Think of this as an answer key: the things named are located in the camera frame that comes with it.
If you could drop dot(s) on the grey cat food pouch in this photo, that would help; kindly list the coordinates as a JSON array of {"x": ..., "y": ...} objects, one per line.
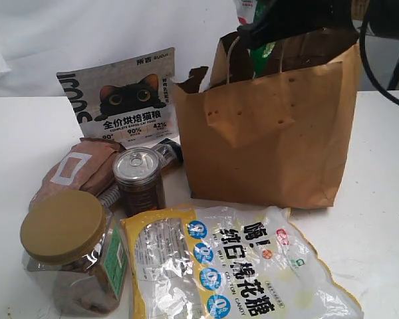
[{"x": 129, "y": 101}]

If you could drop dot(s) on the clear jar gold lid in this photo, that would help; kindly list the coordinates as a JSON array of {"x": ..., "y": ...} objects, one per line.
[{"x": 74, "y": 250}]

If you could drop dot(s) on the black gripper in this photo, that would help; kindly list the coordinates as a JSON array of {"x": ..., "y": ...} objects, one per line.
[{"x": 288, "y": 18}]

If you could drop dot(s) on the metal pull-tab can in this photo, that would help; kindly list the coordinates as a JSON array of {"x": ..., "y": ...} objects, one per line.
[{"x": 138, "y": 175}]

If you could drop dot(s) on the blue printed snack packet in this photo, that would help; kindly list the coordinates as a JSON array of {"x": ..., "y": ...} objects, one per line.
[{"x": 170, "y": 155}]

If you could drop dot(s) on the pink brown paper package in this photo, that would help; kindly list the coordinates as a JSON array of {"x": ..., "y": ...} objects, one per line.
[{"x": 87, "y": 167}]

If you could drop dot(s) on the green snack packet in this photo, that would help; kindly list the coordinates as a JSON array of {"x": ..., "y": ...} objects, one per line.
[{"x": 249, "y": 11}]

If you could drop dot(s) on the brown paper shopping bag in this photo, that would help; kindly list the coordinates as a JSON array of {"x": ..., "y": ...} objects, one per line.
[{"x": 280, "y": 139}]

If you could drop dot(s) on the white cotton candy bag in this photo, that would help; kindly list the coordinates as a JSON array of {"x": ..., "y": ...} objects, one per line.
[{"x": 222, "y": 262}]

